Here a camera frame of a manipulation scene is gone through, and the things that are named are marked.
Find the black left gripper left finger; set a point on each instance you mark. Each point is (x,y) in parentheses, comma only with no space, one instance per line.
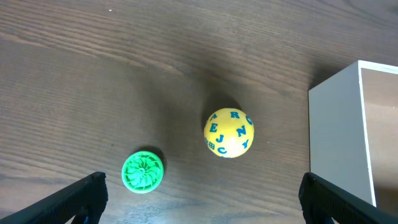
(81,202)

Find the green spinning top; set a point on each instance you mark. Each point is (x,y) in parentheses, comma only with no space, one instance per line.
(142,172)

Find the yellow letter ball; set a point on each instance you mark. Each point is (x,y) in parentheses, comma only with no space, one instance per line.
(229,132)

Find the white cardboard box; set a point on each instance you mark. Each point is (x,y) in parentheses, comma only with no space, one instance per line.
(353,132)

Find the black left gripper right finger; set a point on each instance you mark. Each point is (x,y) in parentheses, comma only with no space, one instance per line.
(324,202)

